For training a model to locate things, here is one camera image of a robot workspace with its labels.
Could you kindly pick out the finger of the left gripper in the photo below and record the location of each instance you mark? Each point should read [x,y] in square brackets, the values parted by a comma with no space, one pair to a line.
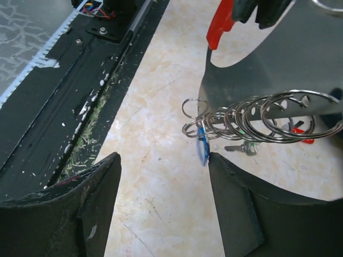
[268,11]

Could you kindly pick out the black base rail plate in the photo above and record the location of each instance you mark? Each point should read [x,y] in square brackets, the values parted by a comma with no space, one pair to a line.
[58,114]

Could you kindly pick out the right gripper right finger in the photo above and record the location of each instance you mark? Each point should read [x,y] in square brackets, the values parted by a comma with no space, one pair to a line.
[257,218]

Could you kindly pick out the key with red tag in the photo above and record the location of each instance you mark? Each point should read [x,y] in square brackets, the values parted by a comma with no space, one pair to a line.
[296,129]

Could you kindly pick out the metal key holder red handle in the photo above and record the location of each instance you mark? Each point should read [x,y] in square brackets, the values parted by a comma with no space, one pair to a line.
[294,74]

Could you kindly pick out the key with green tag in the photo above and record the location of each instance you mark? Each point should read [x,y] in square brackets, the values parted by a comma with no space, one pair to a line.
[248,147]

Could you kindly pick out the key with blue tag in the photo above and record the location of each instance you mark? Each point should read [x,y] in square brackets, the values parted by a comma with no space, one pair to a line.
[203,147]

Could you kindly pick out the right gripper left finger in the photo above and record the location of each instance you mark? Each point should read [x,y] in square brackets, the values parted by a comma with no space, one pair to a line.
[70,218]

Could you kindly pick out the white toothed cable duct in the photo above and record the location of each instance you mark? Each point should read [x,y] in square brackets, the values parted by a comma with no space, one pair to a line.
[29,29]

